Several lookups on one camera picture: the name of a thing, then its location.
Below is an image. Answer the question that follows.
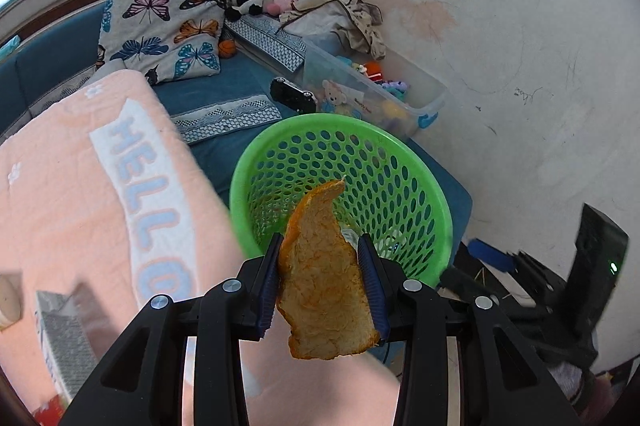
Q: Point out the white blue milk carton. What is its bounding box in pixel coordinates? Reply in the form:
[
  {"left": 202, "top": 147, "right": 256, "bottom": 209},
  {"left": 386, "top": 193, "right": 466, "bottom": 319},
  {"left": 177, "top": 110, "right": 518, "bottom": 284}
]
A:
[{"left": 35, "top": 290, "right": 98, "bottom": 404}]

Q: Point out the red paper cup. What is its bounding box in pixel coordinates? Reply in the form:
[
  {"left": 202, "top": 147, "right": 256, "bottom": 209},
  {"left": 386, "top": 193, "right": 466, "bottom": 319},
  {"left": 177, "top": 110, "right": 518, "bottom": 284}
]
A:
[{"left": 32, "top": 394, "right": 68, "bottom": 426}]

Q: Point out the white paper cup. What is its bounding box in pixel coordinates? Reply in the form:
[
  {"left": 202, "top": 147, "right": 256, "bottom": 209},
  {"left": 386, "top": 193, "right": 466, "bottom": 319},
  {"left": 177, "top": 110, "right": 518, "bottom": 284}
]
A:
[{"left": 0, "top": 276, "right": 22, "bottom": 331}]

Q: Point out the white red wrapper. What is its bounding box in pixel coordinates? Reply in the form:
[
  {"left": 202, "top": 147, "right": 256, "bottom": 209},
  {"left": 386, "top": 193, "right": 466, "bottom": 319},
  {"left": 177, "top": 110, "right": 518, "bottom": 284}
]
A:
[{"left": 341, "top": 227, "right": 406, "bottom": 259}]

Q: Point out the grey gloved right hand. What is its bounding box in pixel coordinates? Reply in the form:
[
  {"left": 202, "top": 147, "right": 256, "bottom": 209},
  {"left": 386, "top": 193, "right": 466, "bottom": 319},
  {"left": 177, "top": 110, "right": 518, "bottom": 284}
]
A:
[{"left": 547, "top": 361, "right": 594, "bottom": 403}]

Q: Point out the pink table blanket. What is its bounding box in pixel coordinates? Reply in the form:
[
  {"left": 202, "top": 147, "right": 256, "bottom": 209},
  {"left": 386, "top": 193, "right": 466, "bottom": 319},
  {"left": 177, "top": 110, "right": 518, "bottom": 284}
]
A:
[{"left": 0, "top": 68, "right": 402, "bottom": 426}]

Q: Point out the green plastic waste basket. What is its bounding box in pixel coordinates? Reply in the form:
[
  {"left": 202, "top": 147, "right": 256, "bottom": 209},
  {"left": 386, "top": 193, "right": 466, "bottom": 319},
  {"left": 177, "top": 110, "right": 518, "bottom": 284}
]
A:
[{"left": 229, "top": 113, "right": 454, "bottom": 287}]

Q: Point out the clear plastic toy bin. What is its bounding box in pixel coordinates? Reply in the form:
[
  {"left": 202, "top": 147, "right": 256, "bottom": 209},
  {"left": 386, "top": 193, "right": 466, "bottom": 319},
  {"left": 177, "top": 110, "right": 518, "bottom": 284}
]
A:
[{"left": 300, "top": 36, "right": 447, "bottom": 140}]

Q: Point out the blue sofa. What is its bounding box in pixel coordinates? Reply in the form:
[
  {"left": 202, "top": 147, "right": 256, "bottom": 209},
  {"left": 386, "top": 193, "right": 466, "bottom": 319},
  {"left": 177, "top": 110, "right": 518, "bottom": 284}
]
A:
[{"left": 1, "top": 4, "right": 472, "bottom": 276}]

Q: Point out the black handheld console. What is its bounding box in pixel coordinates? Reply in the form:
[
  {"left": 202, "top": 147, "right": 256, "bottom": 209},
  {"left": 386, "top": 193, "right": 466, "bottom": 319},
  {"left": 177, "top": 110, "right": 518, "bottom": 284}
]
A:
[{"left": 270, "top": 76, "right": 317, "bottom": 114}]

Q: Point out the small orange ball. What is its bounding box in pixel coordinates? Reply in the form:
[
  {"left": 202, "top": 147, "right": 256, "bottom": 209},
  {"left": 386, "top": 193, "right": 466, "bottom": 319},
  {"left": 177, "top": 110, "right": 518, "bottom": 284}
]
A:
[{"left": 218, "top": 39, "right": 238, "bottom": 59}]

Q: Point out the butterfly print pillow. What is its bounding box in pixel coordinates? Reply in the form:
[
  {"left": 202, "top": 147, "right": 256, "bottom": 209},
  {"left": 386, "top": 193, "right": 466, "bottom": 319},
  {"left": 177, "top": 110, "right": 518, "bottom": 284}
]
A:
[{"left": 96, "top": 0, "right": 226, "bottom": 86}]

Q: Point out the beige patterned cloth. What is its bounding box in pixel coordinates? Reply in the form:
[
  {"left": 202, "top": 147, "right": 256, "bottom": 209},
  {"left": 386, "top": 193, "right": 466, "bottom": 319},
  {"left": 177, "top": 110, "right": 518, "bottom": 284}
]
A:
[{"left": 279, "top": 0, "right": 386, "bottom": 60}]

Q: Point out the teal tissue pack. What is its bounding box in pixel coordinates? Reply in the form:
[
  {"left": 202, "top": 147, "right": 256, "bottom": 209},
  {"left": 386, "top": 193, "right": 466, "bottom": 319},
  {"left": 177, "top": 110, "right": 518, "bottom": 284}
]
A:
[{"left": 0, "top": 35, "right": 22, "bottom": 61}]

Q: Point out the pink pig plush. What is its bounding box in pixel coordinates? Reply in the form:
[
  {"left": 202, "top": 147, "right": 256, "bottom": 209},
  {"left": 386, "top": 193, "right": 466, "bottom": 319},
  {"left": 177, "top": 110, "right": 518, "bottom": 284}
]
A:
[{"left": 264, "top": 0, "right": 296, "bottom": 16}]

